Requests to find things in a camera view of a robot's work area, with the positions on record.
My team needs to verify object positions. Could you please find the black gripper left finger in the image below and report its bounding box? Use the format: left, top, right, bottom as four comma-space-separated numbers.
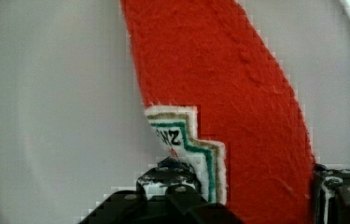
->
136, 157, 202, 200

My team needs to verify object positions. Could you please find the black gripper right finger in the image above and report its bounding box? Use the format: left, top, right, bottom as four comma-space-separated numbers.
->
312, 164, 350, 224

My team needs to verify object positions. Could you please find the red ketchup bottle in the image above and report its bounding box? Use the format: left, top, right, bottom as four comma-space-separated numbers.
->
120, 0, 315, 224

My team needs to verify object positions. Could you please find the grey round plate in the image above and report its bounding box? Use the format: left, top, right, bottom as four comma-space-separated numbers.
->
0, 0, 350, 224

